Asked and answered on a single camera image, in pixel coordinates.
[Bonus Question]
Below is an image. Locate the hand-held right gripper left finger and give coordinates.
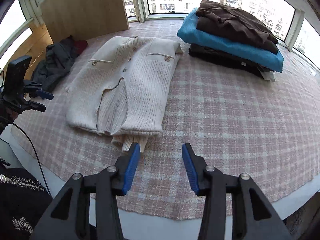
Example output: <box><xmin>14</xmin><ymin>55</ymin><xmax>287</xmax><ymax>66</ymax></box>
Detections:
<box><xmin>30</xmin><ymin>142</ymin><xmax>141</xmax><ymax>240</ymax></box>

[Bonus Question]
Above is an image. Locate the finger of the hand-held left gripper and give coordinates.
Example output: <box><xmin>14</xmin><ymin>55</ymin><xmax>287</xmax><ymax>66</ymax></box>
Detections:
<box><xmin>24</xmin><ymin>80</ymin><xmax>54</xmax><ymax>101</ymax></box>
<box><xmin>24</xmin><ymin>100</ymin><xmax>47</xmax><ymax>113</ymax></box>

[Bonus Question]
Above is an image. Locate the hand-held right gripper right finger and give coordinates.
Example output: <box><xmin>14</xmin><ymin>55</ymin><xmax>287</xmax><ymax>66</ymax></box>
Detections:
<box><xmin>182</xmin><ymin>142</ymin><xmax>293</xmax><ymax>240</ymax></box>

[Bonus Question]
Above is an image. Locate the cream knit cardigan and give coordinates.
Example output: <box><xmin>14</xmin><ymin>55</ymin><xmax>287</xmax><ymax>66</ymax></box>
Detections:
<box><xmin>65</xmin><ymin>35</ymin><xmax>184</xmax><ymax>153</ymax></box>

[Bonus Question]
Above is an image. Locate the stack of folded clothes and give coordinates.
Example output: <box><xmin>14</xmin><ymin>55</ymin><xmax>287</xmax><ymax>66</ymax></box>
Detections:
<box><xmin>177</xmin><ymin>11</ymin><xmax>284</xmax><ymax>73</ymax></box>

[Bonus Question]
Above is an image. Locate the dark grey garment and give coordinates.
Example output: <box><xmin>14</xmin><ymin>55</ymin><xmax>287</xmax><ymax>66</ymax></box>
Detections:
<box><xmin>32</xmin><ymin>36</ymin><xmax>76</xmax><ymax>93</ymax></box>

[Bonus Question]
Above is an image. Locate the pine plank panel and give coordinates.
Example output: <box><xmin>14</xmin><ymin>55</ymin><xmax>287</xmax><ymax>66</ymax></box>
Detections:
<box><xmin>0</xmin><ymin>22</ymin><xmax>54</xmax><ymax>80</ymax></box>

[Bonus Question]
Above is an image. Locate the dark red garment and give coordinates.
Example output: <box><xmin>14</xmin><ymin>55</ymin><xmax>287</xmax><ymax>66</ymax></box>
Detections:
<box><xmin>73</xmin><ymin>39</ymin><xmax>88</xmax><ymax>55</ymax></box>

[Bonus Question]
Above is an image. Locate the pink plaid blanket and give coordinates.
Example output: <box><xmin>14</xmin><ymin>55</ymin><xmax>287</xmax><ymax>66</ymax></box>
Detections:
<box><xmin>11</xmin><ymin>20</ymin><xmax>320</xmax><ymax>220</ymax></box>

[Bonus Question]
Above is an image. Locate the large wooden board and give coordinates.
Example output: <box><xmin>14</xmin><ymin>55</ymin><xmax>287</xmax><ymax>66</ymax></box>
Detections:
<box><xmin>40</xmin><ymin>0</ymin><xmax>130</xmax><ymax>44</ymax></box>

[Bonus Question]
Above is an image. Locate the person's black tweed jacket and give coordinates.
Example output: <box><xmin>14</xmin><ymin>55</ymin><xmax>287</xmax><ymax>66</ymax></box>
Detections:
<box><xmin>0</xmin><ymin>159</ymin><xmax>54</xmax><ymax>240</ymax></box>

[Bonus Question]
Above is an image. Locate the black folded garment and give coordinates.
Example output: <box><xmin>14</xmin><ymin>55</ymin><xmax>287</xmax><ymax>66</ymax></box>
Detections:
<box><xmin>189</xmin><ymin>44</ymin><xmax>271</xmax><ymax>78</ymax></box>

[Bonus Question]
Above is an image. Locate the white folded garment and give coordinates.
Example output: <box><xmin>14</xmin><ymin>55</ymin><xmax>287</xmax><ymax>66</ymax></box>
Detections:
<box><xmin>260</xmin><ymin>70</ymin><xmax>276</xmax><ymax>83</ymax></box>

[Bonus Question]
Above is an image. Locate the brown folded garment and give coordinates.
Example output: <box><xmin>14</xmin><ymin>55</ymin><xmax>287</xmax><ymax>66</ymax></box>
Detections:
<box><xmin>195</xmin><ymin>0</ymin><xmax>279</xmax><ymax>54</ymax></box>

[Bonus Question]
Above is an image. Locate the black cable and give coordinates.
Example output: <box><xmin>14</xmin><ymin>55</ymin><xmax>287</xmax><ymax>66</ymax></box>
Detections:
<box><xmin>0</xmin><ymin>70</ymin><xmax>53</xmax><ymax>198</ymax></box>

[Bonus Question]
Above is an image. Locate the white window frame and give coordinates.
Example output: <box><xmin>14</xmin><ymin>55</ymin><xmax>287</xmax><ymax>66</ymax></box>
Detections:
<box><xmin>0</xmin><ymin>0</ymin><xmax>320</xmax><ymax>58</ymax></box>

